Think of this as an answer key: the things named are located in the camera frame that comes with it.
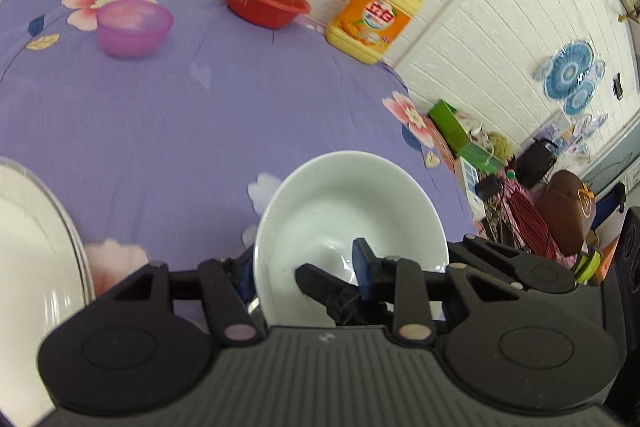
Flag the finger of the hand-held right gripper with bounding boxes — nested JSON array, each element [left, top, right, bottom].
[[464, 234, 577, 294]]

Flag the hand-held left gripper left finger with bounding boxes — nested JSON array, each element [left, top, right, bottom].
[[107, 251, 267, 348]]

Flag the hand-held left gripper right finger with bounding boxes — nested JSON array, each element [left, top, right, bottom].
[[352, 237, 526, 348]]

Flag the white ceramic bowl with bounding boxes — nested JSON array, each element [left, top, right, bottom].
[[253, 151, 450, 325]]

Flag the white plate with blue rim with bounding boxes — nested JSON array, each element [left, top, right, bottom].
[[0, 157, 96, 413]]

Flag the red knitted cloth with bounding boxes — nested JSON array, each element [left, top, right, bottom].
[[502, 184, 561, 263]]

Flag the black power adapter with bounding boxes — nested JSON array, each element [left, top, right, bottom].
[[475, 174, 503, 200]]

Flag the white power strip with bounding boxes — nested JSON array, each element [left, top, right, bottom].
[[457, 157, 488, 208]]

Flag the yellow loofah sponge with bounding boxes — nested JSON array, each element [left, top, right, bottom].
[[482, 132, 516, 160]]

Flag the green box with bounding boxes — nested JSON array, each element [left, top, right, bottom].
[[428, 99, 503, 172]]

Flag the purple floral tablecloth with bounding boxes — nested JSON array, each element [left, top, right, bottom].
[[0, 0, 481, 323]]

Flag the medium blue paper fan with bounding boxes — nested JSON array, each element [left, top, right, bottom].
[[564, 82, 596, 116]]

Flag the large blue paper fan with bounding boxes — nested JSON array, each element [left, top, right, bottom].
[[544, 39, 596, 98]]

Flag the yellow detergent bottle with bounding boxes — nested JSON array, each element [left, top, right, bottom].
[[326, 0, 443, 66]]

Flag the purple plastic bowl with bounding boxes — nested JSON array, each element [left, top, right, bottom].
[[96, 2, 175, 59]]

